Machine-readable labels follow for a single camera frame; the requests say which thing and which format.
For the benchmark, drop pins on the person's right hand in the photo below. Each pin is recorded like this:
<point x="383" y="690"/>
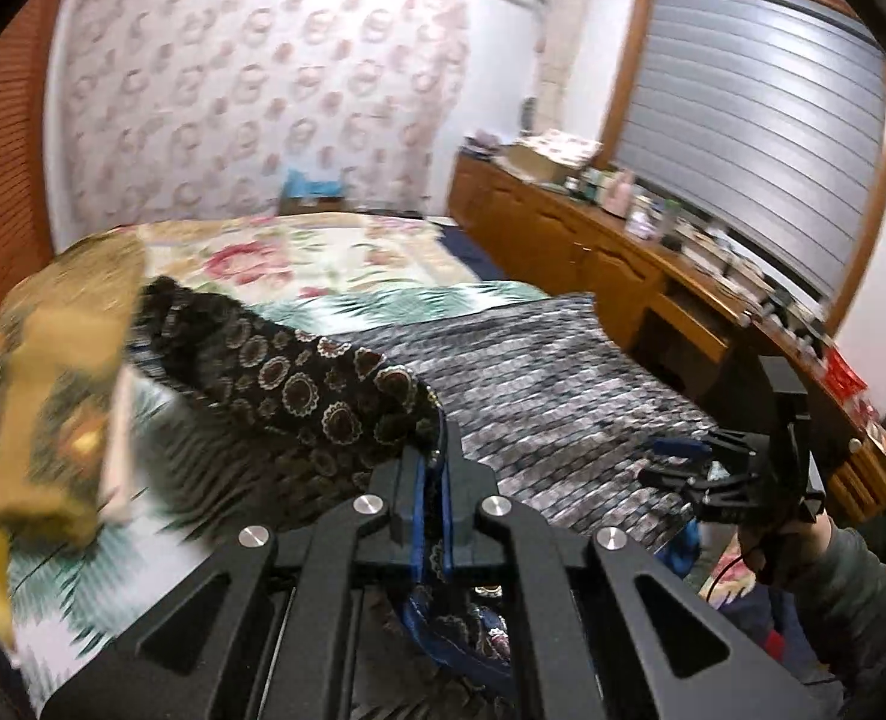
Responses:
<point x="803" y="544"/>

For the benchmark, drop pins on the cream floral narrow curtain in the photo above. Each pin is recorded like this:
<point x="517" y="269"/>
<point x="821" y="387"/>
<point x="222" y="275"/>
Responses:
<point x="559" y="37"/>

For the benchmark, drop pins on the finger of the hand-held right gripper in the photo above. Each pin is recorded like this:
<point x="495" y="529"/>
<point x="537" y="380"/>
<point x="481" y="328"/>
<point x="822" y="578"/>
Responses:
<point x="679" y="448"/>
<point x="664" y="478"/>

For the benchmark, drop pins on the red basket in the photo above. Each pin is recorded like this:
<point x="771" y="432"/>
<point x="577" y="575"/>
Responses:
<point x="847" y="373"/>

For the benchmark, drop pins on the green leaf print sheet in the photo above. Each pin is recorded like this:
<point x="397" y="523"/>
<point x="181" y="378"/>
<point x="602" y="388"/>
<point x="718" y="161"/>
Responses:
<point x="428" y="300"/>

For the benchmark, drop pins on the navy patterned satin pajama top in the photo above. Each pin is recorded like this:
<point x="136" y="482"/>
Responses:
<point x="300" y="390"/>

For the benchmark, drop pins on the long wooden cabinet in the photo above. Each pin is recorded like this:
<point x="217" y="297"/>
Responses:
<point x="548" y="225"/>

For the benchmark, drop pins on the sheer curtain with circle pattern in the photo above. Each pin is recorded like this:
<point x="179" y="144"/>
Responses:
<point x="263" y="90"/>

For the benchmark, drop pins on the cream floral bedspread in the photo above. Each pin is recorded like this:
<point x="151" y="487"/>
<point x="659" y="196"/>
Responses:
<point x="300" y="247"/>

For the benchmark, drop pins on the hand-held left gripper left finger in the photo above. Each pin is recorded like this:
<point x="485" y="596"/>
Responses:
<point x="418" y="495"/>

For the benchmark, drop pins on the cardboard box with cloth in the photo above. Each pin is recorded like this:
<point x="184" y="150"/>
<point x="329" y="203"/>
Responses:
<point x="563" y="146"/>

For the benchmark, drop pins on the grey window blind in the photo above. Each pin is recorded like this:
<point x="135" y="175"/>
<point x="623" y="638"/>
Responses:
<point x="750" y="127"/>

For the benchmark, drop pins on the blue garment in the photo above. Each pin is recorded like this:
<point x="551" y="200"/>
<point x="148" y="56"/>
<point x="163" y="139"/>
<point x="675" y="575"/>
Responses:
<point x="679" y="551"/>

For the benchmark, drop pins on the pink kettle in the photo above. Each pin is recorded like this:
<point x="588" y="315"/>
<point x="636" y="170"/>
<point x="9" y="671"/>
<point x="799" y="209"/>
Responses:
<point x="619" y="193"/>

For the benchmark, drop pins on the gold patterned pillow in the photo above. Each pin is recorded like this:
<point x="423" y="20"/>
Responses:
<point x="53" y="390"/>

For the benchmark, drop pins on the blue box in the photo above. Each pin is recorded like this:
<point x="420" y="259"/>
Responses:
<point x="312" y="186"/>

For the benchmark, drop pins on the wooden louvred door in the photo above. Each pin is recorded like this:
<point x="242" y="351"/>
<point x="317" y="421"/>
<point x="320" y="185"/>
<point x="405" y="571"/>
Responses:
<point x="8" y="202"/>

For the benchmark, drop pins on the person's right forearm grey sleeve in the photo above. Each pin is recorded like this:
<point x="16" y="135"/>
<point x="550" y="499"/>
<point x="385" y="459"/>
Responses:
<point x="863" y="600"/>

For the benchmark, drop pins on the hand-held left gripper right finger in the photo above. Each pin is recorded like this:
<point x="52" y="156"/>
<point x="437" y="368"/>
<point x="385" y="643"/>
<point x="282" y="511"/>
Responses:
<point x="449" y="510"/>

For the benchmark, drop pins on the grey patterned cloth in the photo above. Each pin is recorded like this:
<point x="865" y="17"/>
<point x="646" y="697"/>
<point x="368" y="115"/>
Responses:
<point x="548" y="405"/>

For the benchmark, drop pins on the navy blue bedsheet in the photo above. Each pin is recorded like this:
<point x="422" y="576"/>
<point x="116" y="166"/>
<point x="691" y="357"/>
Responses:
<point x="469" y="255"/>

